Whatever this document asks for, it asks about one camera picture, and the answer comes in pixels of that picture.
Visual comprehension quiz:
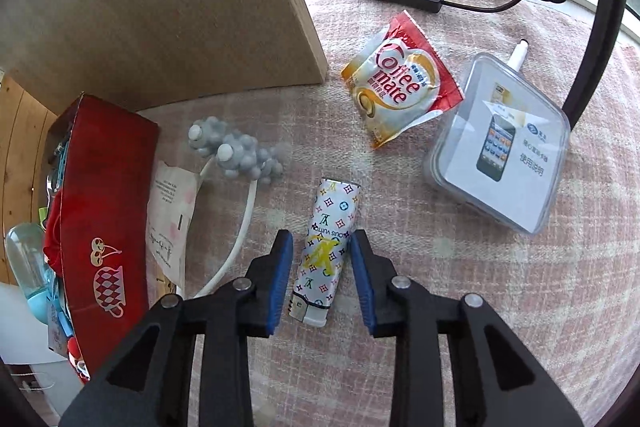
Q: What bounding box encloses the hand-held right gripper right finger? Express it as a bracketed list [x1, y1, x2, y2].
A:
[349, 229, 586, 427]

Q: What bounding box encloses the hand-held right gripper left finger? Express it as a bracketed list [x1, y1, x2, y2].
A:
[59, 229, 294, 427]

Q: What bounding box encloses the patterned white lighter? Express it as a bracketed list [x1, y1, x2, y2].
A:
[288, 177, 362, 327]

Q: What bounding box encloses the red cardboard box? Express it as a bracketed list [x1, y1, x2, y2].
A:
[42, 94, 161, 382]

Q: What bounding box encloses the pink checked tablecloth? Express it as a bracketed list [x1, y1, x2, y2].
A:
[135, 0, 640, 427]

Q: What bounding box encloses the grey beaded headband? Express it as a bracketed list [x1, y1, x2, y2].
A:
[187, 117, 292, 300]

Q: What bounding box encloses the torn paper wrapper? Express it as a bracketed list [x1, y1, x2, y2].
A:
[145, 159, 199, 300]

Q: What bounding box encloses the clear plastic box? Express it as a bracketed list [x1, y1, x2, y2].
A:
[423, 53, 572, 236]

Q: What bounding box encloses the creamer sachet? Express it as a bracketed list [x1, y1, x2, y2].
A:
[341, 10, 465, 150]

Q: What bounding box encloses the clear plastic bottle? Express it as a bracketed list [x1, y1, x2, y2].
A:
[5, 223, 51, 303]

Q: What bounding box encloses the white pen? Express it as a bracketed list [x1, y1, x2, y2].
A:
[507, 39, 530, 72]

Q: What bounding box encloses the wooden board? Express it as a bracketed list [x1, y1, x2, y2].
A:
[0, 0, 328, 114]

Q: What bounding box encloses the black curved stand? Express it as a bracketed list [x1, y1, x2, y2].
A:
[452, 0, 632, 130]

